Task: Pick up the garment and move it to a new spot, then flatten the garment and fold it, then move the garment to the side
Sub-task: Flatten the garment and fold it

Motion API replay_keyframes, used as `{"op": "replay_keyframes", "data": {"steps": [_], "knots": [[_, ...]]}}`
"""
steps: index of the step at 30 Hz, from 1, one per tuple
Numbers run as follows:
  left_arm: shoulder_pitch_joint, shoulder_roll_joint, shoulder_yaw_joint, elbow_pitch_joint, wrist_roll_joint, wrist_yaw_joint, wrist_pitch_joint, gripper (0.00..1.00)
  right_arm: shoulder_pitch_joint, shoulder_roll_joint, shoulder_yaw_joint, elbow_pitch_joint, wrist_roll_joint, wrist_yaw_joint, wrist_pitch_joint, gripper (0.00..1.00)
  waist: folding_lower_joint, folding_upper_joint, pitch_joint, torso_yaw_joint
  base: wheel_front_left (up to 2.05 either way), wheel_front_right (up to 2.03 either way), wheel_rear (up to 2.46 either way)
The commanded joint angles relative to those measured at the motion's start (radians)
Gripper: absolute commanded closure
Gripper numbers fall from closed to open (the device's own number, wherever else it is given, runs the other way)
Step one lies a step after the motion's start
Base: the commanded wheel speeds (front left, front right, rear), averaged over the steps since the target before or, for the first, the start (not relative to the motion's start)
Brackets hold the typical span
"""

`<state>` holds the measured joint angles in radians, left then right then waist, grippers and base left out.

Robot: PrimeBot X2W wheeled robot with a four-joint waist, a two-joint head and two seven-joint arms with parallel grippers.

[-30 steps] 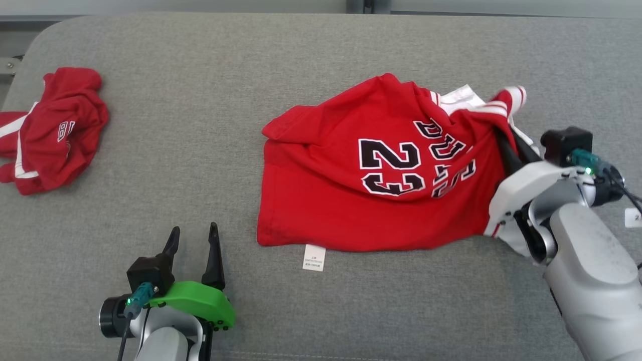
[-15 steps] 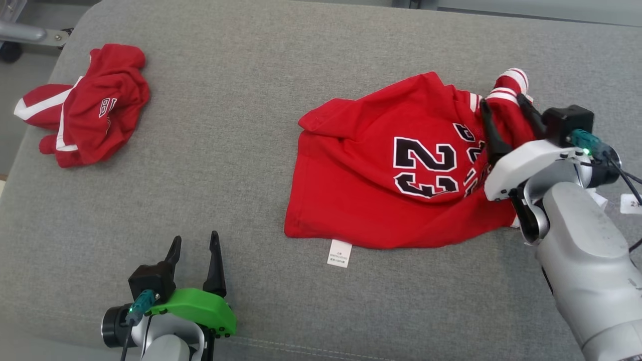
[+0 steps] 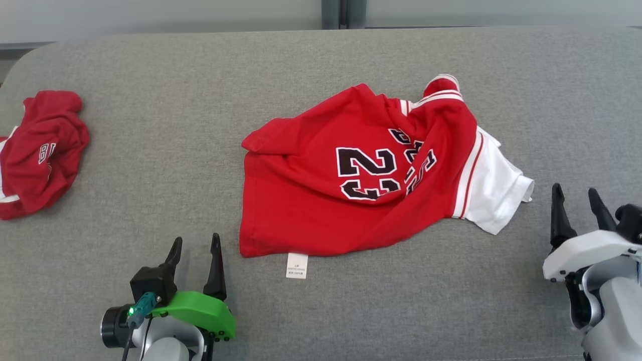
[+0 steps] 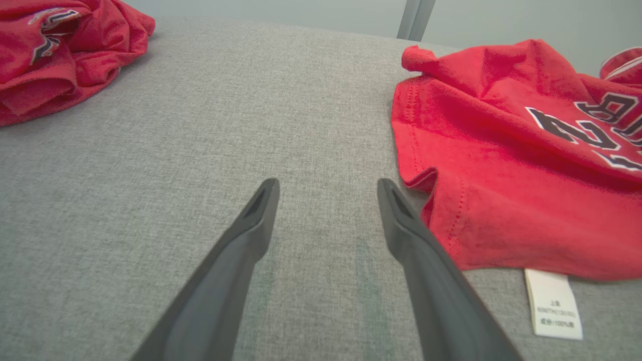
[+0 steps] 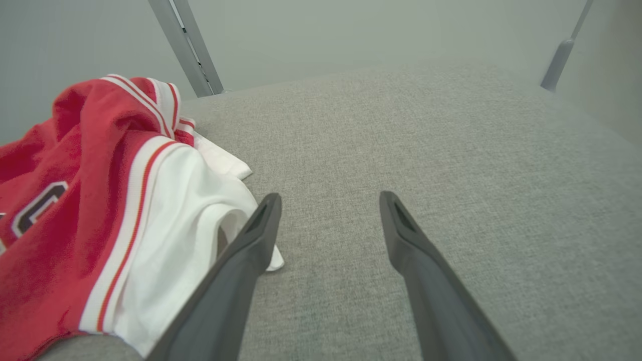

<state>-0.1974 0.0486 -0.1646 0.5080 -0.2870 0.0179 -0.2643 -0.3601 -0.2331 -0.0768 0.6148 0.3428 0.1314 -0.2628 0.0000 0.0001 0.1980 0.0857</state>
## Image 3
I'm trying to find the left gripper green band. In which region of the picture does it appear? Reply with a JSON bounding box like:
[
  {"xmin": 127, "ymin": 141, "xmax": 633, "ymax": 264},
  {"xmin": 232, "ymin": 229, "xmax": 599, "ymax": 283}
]
[{"xmin": 150, "ymin": 233, "xmax": 237, "ymax": 342}]

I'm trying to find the grey partition frame post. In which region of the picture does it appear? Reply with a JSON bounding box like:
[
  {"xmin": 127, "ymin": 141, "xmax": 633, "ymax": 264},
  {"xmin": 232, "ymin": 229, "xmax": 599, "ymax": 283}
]
[{"xmin": 321, "ymin": 0, "xmax": 367, "ymax": 30}]

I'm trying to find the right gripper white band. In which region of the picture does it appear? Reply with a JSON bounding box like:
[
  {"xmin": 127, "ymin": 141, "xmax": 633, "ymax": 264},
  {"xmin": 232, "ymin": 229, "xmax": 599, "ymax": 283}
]
[{"xmin": 543, "ymin": 183, "xmax": 642, "ymax": 282}]

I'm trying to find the grey partition base rail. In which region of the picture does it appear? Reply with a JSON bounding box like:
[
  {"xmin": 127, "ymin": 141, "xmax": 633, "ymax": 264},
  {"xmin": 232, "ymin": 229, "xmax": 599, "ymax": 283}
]
[{"xmin": 0, "ymin": 41, "xmax": 54, "ymax": 52}]

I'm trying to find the red jersey number 23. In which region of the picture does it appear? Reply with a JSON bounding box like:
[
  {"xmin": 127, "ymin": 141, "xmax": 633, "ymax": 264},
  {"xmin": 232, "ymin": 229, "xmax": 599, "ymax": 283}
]
[{"xmin": 239, "ymin": 73, "xmax": 535, "ymax": 280}]

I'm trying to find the red jersey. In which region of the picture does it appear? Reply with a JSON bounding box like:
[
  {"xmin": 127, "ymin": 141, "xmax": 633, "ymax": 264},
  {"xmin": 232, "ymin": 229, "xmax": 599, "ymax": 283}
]
[{"xmin": 0, "ymin": 90, "xmax": 90, "ymax": 222}]

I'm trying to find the left arm cable teal plug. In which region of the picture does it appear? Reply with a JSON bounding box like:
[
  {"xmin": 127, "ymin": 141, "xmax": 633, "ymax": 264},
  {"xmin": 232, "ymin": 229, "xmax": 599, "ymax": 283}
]
[{"xmin": 122, "ymin": 292, "xmax": 161, "ymax": 361}]

